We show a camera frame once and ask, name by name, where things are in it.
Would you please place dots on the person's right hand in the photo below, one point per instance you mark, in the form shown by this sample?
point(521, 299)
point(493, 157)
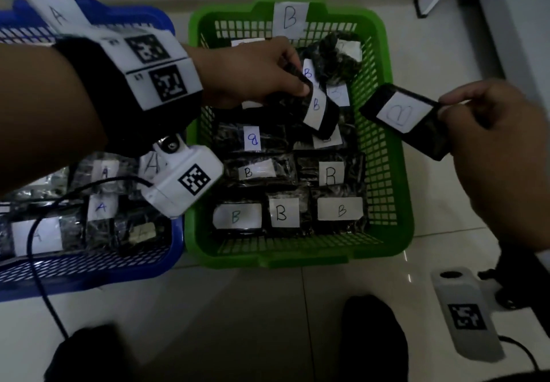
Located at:
point(502, 158)

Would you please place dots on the person's left hand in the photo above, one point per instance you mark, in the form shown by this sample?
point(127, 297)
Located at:
point(245, 72)

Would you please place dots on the black item packet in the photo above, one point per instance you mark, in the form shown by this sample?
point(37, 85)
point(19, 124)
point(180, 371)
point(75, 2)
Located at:
point(320, 113)
point(401, 113)

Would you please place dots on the green plastic mesh basket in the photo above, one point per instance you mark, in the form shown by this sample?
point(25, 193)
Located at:
point(301, 257)

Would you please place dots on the blue plastic mesh basket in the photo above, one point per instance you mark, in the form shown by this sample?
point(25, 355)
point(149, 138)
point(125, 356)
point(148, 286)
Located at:
point(86, 283)

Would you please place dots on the person's dark trouser leg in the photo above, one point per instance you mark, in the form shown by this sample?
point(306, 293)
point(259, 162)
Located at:
point(94, 356)
point(374, 343)

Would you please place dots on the black wristband with markers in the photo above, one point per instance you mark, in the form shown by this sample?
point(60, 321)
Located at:
point(524, 283)
point(129, 85)

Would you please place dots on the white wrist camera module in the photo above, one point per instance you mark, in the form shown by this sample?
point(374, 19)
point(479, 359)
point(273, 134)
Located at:
point(184, 184)
point(468, 317)

